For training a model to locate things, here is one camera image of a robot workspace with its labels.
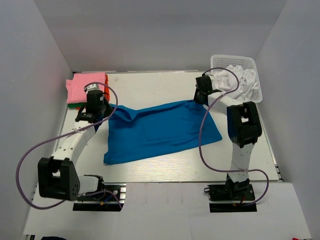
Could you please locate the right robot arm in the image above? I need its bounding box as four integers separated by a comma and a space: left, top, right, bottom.
193, 75, 262, 200

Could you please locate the green folded t-shirt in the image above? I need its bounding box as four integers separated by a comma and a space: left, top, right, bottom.
67, 102, 86, 110

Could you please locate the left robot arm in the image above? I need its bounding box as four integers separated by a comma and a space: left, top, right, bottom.
37, 89, 113, 201

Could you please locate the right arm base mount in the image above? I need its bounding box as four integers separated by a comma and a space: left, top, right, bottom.
203, 184, 257, 213

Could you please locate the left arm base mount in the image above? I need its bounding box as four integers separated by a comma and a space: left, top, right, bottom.
72, 183, 127, 212

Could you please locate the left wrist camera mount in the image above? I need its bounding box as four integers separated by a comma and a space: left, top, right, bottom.
84, 83, 100, 94

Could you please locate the blue t-shirt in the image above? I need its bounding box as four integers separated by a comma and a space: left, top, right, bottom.
103, 100, 223, 165

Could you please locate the white plastic basket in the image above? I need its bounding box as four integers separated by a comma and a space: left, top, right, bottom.
208, 54, 263, 103

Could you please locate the white t-shirt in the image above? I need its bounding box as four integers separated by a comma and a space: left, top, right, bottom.
212, 65, 260, 101

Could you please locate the pink folded t-shirt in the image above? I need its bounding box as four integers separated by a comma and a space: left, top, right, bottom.
65, 72, 107, 104

